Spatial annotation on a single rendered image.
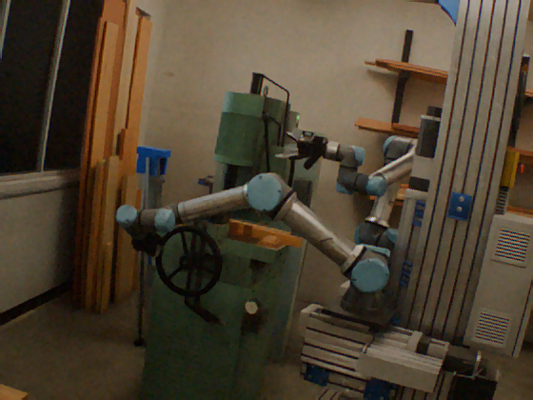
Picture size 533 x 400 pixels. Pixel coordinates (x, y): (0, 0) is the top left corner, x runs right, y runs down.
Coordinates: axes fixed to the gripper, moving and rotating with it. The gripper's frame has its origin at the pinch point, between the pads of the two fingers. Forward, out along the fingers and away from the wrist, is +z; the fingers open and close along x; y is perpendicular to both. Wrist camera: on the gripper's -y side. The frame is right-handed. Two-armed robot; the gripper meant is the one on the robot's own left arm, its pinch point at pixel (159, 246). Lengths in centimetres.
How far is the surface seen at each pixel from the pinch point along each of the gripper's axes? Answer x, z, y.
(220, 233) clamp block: 17.8, 12.0, -14.8
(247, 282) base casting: 31.1, 26.3, -1.6
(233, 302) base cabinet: 26.5, 31.3, 7.2
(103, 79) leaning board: -115, 68, -116
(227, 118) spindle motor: 7, 2, -62
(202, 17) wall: -116, 149, -246
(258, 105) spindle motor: 18, 1, -71
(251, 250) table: 30.3, 19.4, -13.5
